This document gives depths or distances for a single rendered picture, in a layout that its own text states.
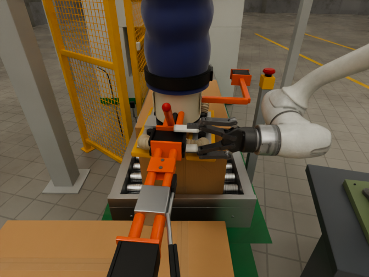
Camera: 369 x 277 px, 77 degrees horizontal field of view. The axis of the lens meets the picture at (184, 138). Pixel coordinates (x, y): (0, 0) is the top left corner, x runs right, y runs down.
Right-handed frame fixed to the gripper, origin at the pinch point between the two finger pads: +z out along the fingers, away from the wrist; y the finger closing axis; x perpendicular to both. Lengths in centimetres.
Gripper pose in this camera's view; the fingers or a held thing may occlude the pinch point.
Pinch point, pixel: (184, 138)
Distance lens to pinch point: 67.4
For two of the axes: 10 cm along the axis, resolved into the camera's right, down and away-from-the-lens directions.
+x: 0.0, -5.5, 8.4
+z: -10.0, -0.2, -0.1
